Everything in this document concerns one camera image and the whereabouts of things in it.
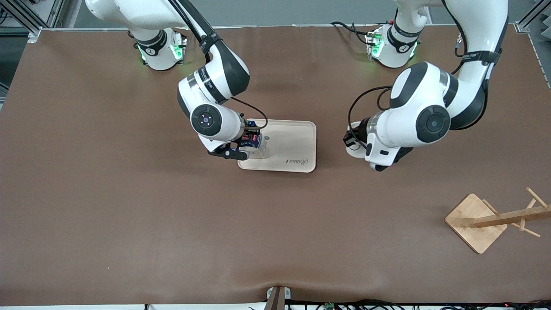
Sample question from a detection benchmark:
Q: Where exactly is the blue milk carton green cap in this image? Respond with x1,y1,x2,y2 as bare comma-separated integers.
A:
240,127,266,160

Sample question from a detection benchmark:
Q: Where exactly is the wooden cup rack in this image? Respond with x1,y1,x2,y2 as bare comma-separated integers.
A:
445,187,551,254

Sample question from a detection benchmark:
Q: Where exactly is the beige plastic tray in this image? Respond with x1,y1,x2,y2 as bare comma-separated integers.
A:
237,119,317,174

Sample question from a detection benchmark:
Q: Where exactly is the black left base cable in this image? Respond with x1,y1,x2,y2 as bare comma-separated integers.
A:
331,21,376,46

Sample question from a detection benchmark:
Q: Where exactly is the aluminium frame profile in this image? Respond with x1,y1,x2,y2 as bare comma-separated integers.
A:
0,0,83,42
513,0,551,78

